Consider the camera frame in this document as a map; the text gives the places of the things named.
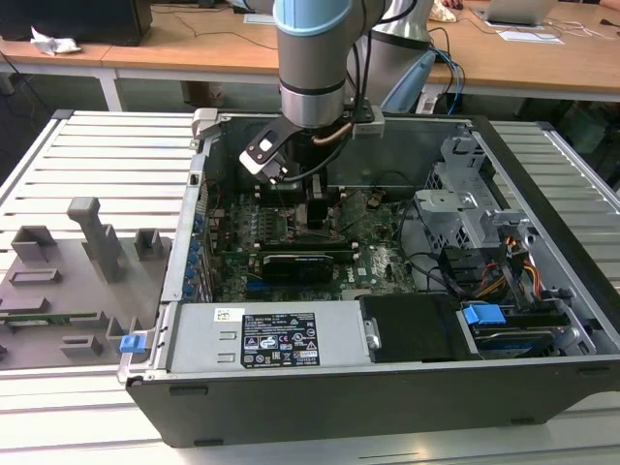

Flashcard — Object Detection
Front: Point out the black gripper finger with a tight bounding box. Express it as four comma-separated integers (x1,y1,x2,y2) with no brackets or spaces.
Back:
307,197,331,230

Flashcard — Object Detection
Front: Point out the black CPU socket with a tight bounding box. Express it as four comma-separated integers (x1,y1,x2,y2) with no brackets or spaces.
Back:
283,205,348,243

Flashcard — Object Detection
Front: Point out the black graphics card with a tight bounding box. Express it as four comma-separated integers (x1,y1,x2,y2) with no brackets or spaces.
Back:
261,251,335,286

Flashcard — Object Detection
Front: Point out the green motherboard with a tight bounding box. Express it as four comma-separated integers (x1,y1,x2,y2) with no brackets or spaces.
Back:
205,187,423,302

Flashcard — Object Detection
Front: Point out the white labelled box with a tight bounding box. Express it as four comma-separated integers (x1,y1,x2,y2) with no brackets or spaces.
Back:
415,91,440,115

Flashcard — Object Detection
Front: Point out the brown cardboard box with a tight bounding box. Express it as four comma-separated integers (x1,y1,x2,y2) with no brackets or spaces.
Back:
182,79,225,109

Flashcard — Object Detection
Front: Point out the silver metal drive cage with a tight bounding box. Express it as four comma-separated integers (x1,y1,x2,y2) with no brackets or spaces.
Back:
414,135,534,263

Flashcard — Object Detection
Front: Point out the black plastic shroud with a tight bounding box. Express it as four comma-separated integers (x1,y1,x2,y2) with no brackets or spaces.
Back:
360,294,480,364

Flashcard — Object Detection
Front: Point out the wooden desk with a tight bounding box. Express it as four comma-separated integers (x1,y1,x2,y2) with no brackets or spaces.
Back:
0,0,620,113

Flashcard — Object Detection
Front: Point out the grey power supply with label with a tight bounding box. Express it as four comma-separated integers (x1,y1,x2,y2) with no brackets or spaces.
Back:
167,299,372,374

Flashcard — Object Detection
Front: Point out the beige crumpled object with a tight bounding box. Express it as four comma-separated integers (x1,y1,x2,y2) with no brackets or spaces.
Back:
432,0,459,24

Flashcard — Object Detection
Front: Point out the black open PC case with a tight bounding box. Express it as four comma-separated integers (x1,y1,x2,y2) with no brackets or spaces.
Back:
124,108,620,450

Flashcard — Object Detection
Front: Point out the blue disk carrier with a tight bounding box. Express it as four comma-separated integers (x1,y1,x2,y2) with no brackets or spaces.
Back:
462,302,505,340

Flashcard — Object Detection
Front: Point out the blue case latch clip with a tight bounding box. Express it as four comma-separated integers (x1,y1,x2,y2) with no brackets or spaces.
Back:
119,333,146,355

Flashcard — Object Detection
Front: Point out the hard disk drive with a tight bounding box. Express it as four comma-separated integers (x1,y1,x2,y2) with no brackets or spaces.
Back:
472,325,567,359

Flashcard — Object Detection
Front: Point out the silver laptop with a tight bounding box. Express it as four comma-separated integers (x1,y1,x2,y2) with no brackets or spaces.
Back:
477,0,558,27

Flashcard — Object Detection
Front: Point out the grey parts rack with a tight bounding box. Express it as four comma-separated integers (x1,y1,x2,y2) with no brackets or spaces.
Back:
0,196,174,372

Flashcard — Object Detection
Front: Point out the black computer box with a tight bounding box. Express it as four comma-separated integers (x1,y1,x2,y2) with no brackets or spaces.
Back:
0,0,154,47

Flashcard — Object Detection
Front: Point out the green RAM stick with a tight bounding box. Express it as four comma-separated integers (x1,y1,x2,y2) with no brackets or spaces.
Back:
0,313,99,326

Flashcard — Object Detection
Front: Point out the crumpled white paper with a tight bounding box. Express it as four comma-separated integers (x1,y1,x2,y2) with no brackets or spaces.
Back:
30,26,82,57

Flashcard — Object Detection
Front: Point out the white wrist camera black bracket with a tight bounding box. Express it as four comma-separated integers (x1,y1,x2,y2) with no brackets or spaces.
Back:
238,120,295,184

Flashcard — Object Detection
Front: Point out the grey case latch handle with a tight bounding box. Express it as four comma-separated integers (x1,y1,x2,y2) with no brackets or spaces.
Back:
191,108,222,142

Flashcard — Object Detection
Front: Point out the blue cable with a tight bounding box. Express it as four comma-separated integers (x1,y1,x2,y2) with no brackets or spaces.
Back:
443,47,467,115

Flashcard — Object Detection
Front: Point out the yellow red wire bundle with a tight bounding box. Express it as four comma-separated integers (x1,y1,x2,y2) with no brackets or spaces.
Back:
477,232,543,297

